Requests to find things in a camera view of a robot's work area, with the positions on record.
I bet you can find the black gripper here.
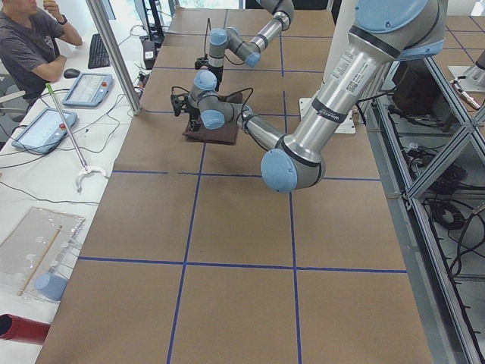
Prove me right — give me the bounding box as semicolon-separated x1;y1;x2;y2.
195;55;224;86
171;86;202;132

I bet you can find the brown t-shirt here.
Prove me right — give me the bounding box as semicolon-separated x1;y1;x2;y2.
183;92;243;145

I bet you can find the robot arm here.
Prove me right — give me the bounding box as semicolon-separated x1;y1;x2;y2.
171;1;448;193
195;0;295;91

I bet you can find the black keyboard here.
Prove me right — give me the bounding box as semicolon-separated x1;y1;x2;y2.
88;33;110;69

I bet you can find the far blue teach pendant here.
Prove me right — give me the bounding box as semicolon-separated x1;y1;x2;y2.
62;73;114;108

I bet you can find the blue teach pendant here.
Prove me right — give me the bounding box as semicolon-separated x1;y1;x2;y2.
62;73;114;108
11;108;67;155

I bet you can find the reacher grabber stick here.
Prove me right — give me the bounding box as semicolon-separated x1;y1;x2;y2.
45;83;108;193

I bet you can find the black computer mouse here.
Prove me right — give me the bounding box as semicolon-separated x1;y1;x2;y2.
63;68;81;79

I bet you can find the near blue teach pendant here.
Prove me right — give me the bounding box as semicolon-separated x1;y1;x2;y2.
11;108;67;155

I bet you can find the seated person grey shirt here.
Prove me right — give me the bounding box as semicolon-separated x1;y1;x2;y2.
1;1;83;104

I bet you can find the blue plastic cup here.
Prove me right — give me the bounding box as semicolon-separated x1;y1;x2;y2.
34;273;68;302

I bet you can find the red cylinder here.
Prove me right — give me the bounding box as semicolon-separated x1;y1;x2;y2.
1;314;50;345

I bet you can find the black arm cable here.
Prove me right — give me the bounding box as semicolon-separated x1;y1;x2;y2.
217;86;255;122
204;17;213;61

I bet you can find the aluminium frame post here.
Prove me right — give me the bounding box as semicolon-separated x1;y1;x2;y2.
86;0;141;115

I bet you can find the white camera pillar base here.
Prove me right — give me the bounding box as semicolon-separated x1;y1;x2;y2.
294;1;368;139

